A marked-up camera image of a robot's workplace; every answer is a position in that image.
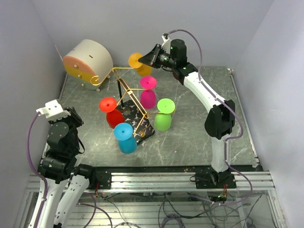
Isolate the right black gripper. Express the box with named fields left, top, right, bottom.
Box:
left=139, top=44, right=176, bottom=69

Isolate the orange plastic wine glass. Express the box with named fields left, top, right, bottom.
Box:
left=128, top=52, right=152, bottom=76

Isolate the magenta plastic wine glass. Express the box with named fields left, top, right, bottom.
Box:
left=140, top=76, right=157, bottom=109

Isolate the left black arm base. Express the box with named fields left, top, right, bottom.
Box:
left=88, top=168, right=112, bottom=190

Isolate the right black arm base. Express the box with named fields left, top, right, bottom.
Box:
left=190, top=172, right=237, bottom=189

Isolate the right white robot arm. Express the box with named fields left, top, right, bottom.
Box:
left=138, top=38, right=235, bottom=188

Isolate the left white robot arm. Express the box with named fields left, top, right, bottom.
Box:
left=29, top=104, right=97, bottom=228

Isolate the red plastic wine glass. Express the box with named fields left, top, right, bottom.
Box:
left=99, top=97, right=125, bottom=129

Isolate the blue plastic wine glass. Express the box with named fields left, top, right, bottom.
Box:
left=114, top=123, right=137, bottom=154

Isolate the green plastic wine glass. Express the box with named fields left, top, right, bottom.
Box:
left=154, top=98, right=176, bottom=131

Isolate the round beige drawer cabinet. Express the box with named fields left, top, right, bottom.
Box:
left=63, top=39, right=114, bottom=92

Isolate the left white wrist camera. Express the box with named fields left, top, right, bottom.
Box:
left=36, top=99, right=71, bottom=121

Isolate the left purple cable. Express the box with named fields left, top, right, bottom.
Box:
left=25, top=113, right=48, bottom=228

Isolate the gold wire wine glass rack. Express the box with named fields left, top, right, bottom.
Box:
left=105, top=67, right=155, bottom=145

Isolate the aluminium rail frame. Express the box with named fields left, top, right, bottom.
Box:
left=38, top=171, right=285, bottom=228

